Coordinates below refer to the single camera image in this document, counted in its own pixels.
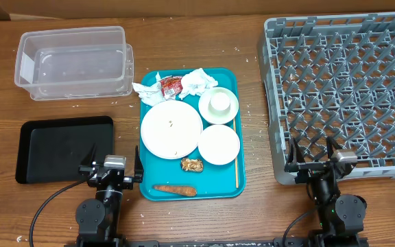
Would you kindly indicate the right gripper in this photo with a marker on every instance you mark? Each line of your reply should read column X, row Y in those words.
column 295, row 163

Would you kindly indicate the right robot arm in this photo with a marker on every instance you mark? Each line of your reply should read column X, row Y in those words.
column 340, row 215

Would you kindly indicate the small white cup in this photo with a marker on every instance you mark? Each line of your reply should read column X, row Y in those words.
column 220, row 102

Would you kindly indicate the carrot piece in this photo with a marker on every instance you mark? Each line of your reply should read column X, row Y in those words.
column 179, row 190

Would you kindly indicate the teal plastic serving tray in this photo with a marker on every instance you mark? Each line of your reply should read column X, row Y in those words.
column 216, row 181

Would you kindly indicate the grey dishwasher rack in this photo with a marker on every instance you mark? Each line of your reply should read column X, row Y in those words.
column 331, row 76

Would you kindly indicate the clear plastic waste bin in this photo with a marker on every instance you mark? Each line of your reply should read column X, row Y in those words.
column 76, row 63

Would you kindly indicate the walnut food scrap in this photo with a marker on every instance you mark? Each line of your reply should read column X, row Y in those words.
column 192, row 165

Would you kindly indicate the small white bowl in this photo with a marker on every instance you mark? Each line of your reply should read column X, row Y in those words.
column 219, row 144

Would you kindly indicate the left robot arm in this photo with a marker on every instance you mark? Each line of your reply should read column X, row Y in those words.
column 98, row 217

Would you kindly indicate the wooden chopstick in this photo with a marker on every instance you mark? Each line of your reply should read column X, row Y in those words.
column 236, row 160

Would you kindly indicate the white tissue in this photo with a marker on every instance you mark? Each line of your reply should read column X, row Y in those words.
column 150, row 95
column 196, row 83

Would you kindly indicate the brown cardboard backdrop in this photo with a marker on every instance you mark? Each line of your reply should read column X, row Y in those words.
column 87, row 9

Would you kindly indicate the black plastic tray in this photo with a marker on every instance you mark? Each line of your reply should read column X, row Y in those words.
column 52, row 150

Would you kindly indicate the large white plate with rice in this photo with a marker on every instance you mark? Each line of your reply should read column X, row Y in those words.
column 171, row 129

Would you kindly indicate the red snack wrapper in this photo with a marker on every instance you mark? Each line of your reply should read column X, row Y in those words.
column 171, row 85

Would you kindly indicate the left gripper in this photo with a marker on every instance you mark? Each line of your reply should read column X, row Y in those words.
column 85, row 168

